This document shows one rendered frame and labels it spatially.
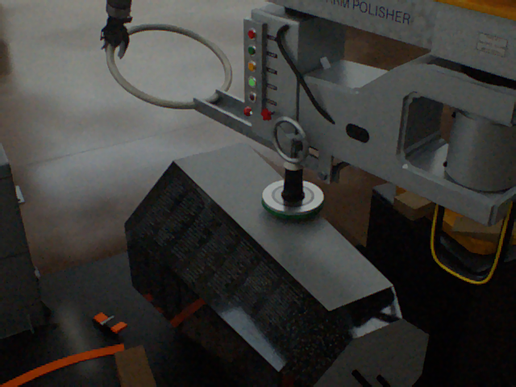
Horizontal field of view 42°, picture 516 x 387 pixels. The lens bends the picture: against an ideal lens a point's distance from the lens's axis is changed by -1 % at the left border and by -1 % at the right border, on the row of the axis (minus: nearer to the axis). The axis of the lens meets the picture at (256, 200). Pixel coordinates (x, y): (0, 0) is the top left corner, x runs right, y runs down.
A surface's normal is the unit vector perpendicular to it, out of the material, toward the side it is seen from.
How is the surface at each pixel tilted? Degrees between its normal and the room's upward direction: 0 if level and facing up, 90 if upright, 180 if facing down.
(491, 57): 90
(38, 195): 0
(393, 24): 90
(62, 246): 0
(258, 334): 45
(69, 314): 0
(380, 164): 90
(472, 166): 90
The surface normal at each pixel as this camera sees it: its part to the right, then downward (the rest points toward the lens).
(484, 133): -0.47, 0.47
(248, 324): -0.60, -0.40
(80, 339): 0.00, -0.84
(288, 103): -0.72, 0.38
